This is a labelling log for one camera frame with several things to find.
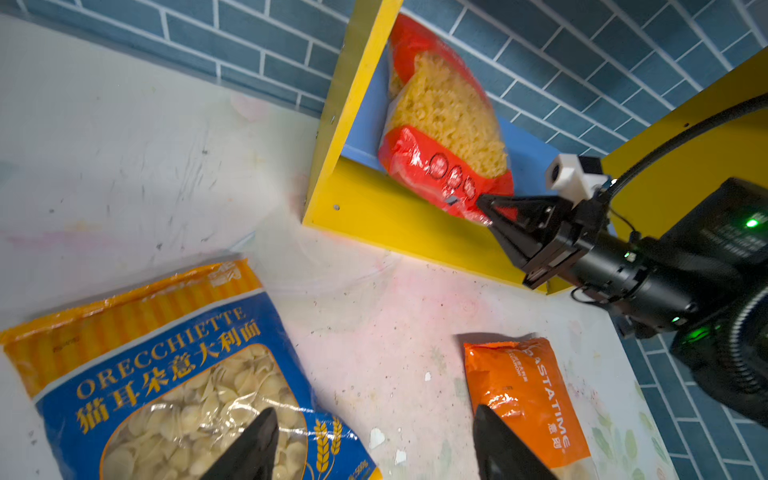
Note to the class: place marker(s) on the blue orecchiette pasta bag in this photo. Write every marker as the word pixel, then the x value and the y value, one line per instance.
pixel 159 381

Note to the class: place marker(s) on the red fusilli bag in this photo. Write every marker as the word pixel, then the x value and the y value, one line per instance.
pixel 441 138

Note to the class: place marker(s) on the yellow shelf with coloured boards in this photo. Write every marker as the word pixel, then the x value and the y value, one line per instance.
pixel 573 77

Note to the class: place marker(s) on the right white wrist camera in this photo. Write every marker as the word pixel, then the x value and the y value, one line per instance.
pixel 575 178

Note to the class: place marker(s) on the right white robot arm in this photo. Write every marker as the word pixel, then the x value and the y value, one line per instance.
pixel 704 281

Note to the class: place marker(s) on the orange Pastatime macaroni bag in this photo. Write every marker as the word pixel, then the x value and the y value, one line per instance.
pixel 521 382

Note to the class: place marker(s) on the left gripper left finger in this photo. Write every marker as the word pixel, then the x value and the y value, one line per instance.
pixel 253 453

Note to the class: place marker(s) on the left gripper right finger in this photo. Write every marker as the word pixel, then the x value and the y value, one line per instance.
pixel 501 454

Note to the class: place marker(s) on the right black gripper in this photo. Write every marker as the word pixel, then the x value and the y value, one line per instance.
pixel 578 249

